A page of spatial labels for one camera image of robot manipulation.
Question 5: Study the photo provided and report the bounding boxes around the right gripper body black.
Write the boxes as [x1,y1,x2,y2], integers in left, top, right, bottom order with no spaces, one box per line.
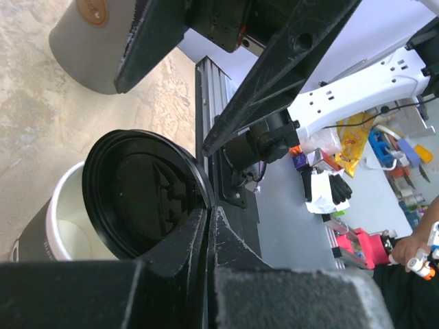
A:
[185,0,295,53]

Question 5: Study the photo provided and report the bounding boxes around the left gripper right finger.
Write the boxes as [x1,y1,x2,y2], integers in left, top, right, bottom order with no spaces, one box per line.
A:
[207,206,393,328]

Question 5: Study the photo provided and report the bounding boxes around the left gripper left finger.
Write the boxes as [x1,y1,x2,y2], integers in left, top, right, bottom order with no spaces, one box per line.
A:
[1,208,209,328]

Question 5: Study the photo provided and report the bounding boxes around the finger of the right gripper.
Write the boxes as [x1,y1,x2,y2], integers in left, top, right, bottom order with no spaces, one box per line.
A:
[201,1,359,157]
[114,0,191,93]

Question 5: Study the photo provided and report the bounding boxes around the black coffee cup lid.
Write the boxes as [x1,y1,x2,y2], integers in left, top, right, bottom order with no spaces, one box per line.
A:
[82,130,214,259]

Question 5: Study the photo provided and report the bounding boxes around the dark paper coffee cup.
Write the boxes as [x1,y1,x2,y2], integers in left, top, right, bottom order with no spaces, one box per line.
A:
[10,162,117,262]

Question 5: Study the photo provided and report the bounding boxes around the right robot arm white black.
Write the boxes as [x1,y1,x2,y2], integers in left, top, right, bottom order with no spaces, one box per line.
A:
[114,1,438,171]

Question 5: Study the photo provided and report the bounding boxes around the person hand background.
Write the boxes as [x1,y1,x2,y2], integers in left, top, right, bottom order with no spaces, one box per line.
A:
[391,232,430,272]

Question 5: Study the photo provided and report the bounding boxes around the grey straw holder cup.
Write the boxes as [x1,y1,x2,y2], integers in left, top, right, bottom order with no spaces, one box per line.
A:
[49,0,136,95]

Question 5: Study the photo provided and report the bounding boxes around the yellow snack bag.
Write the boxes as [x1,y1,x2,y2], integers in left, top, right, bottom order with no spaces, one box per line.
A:
[335,112,374,178]

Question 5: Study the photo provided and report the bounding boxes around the black gloves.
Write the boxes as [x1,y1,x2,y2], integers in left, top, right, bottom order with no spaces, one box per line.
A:
[300,168,353,205]

